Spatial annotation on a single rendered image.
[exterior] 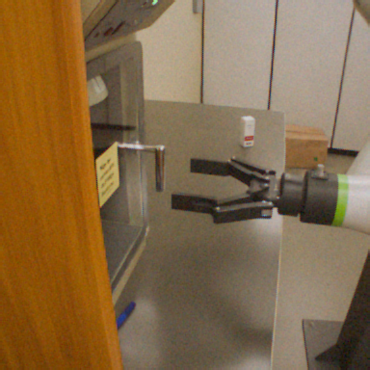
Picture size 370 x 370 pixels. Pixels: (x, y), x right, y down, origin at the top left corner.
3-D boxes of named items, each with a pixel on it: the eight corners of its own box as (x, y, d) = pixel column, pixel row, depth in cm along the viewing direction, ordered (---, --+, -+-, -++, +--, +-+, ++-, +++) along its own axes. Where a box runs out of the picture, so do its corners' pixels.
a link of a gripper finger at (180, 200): (213, 212, 65) (212, 214, 65) (172, 206, 67) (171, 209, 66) (214, 197, 64) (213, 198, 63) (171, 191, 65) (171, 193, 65)
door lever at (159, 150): (141, 184, 76) (136, 191, 74) (139, 138, 71) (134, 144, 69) (168, 188, 75) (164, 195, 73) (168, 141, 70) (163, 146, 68)
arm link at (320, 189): (329, 240, 64) (325, 212, 72) (342, 180, 59) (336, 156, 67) (294, 236, 66) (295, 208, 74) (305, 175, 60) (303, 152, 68)
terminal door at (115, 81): (87, 334, 60) (40, 83, 40) (145, 228, 85) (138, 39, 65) (91, 335, 59) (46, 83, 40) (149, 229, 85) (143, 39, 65)
